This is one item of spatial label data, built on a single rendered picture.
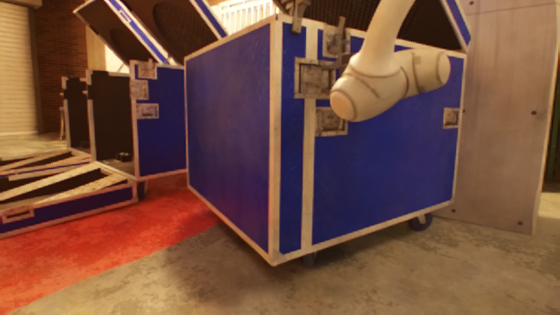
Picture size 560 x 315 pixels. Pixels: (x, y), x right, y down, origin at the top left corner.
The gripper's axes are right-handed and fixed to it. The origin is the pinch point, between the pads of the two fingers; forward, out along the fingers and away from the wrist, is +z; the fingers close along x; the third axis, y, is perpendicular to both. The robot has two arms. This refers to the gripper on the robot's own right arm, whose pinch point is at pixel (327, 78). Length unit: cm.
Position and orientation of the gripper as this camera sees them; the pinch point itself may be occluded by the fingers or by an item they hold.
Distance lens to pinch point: 97.7
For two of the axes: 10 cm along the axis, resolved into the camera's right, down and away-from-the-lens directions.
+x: 0.1, -9.9, -1.3
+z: -5.4, -1.1, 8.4
